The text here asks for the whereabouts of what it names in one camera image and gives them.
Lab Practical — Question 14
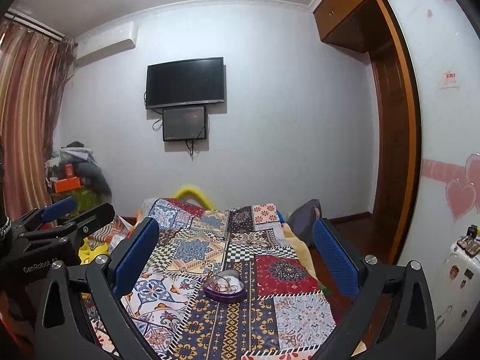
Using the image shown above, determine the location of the colourful patchwork bedspread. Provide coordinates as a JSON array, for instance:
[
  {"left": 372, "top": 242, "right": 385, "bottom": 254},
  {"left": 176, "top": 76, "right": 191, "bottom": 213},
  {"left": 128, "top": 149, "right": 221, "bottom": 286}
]
[{"left": 120, "top": 198, "right": 336, "bottom": 359}]

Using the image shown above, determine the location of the small black wall monitor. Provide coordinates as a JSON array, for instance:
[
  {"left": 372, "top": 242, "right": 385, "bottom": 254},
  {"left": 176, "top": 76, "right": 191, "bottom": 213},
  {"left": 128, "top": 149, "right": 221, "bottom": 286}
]
[{"left": 163, "top": 106, "right": 208, "bottom": 141}]

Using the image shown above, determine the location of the grey purple bag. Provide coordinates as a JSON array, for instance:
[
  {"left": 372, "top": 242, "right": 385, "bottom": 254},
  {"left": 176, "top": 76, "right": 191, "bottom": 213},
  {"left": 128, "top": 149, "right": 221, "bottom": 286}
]
[{"left": 287, "top": 199, "right": 321, "bottom": 247}]

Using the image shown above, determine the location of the pile of clutter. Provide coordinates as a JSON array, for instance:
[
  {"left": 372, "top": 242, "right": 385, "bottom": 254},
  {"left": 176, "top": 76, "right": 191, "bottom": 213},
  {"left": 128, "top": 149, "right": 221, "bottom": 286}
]
[{"left": 45, "top": 141, "right": 112, "bottom": 213}]

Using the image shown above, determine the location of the purple heart jewelry box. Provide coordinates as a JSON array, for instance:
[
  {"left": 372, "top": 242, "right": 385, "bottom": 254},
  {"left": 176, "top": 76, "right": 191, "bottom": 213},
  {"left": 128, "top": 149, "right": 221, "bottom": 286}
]
[{"left": 202, "top": 270, "right": 247, "bottom": 304}]

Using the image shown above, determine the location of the brown overhead wooden cabinet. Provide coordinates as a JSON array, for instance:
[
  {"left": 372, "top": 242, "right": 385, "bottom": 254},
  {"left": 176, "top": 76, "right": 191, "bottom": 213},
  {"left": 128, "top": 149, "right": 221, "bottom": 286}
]
[{"left": 313, "top": 0, "right": 392, "bottom": 54}]

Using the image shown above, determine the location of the white red wall sticker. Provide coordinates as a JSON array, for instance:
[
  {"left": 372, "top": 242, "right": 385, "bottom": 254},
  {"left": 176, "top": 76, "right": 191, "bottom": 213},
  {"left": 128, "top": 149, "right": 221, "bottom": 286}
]
[{"left": 438, "top": 70, "right": 461, "bottom": 89}]

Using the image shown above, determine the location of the white suitcase with stickers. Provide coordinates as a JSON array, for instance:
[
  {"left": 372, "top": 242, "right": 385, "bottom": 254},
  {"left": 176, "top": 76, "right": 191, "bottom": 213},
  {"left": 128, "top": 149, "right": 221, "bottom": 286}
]
[{"left": 431, "top": 224, "right": 479, "bottom": 358}]

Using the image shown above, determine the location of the white air conditioner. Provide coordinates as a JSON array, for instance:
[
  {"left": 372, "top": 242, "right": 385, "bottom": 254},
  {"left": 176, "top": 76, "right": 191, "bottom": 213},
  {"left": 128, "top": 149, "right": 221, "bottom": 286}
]
[{"left": 76, "top": 21, "right": 138, "bottom": 68}]

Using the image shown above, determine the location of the yellow jacket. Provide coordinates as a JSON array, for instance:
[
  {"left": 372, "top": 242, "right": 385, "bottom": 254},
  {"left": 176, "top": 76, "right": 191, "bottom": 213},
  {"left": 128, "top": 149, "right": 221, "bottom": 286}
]
[{"left": 78, "top": 236, "right": 112, "bottom": 265}]

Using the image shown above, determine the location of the brown wooden door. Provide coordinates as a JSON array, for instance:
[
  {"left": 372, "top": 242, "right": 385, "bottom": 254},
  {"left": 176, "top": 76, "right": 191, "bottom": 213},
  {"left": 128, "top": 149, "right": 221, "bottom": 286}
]
[{"left": 368, "top": 40, "right": 410, "bottom": 267}]

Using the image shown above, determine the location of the large black wall television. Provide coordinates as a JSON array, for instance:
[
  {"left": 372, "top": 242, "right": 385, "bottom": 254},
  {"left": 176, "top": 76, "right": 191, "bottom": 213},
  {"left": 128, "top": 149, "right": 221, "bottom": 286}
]
[{"left": 144, "top": 57, "right": 226, "bottom": 109}]

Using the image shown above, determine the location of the striped brown curtain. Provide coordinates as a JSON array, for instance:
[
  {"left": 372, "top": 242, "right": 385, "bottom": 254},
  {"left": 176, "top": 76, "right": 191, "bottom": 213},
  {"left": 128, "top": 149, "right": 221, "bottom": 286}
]
[{"left": 1, "top": 19, "right": 75, "bottom": 220}]

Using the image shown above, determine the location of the red gold braided bracelet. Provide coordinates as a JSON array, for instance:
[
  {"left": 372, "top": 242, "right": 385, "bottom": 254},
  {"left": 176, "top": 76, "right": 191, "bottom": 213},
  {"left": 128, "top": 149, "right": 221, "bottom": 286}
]
[{"left": 206, "top": 274, "right": 241, "bottom": 294}]

